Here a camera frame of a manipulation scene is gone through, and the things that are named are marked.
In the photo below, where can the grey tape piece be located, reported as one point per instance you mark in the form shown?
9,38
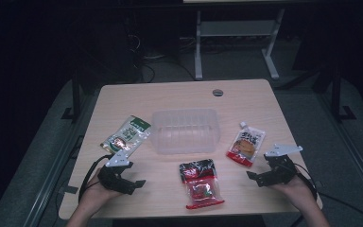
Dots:
319,183
71,189

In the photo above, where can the grey round table grommet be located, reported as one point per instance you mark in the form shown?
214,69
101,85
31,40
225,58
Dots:
217,92

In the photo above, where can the white red spouted pouch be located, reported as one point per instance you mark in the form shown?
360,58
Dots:
246,145

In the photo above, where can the black metal stand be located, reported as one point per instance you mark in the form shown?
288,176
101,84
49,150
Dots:
75,94
337,94

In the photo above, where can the person's left hand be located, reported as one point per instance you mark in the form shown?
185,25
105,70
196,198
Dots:
98,194

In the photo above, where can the white metal table frame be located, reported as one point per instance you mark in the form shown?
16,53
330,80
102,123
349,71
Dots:
233,28

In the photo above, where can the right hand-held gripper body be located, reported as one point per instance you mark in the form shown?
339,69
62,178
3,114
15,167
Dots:
282,167

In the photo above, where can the clear plastic container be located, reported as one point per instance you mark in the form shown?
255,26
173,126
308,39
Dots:
185,130

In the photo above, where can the red black snack packet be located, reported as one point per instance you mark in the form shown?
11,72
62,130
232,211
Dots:
200,184

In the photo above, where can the green snack packet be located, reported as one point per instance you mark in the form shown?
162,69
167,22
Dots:
126,135

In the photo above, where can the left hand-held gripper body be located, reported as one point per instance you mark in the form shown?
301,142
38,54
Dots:
112,178

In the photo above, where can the person's right hand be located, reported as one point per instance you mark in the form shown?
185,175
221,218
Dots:
296,190

